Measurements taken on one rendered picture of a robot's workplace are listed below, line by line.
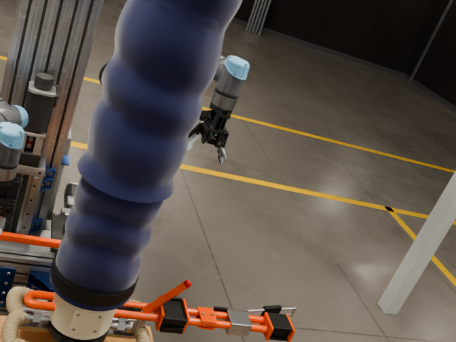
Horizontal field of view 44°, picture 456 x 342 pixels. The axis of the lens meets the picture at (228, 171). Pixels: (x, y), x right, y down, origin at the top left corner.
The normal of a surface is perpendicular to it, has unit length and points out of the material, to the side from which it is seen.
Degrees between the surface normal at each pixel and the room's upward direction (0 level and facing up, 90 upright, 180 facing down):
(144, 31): 83
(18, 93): 90
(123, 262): 78
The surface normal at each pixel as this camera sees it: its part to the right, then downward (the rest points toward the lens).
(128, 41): -0.63, 0.22
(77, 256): -0.42, 0.01
